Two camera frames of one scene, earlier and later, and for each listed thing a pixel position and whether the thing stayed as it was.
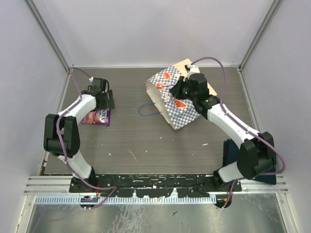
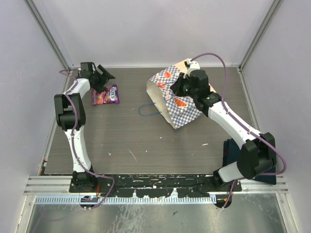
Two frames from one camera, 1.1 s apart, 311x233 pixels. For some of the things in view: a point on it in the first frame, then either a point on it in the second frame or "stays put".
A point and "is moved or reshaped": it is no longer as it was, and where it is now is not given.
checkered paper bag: x=178 y=112 stays put
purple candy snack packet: x=99 y=116 is moved or reshaped
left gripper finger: x=111 y=100 to x=100 y=69
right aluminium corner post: x=275 y=4 stays put
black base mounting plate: x=152 y=185 stays put
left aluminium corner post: x=40 y=22 stays put
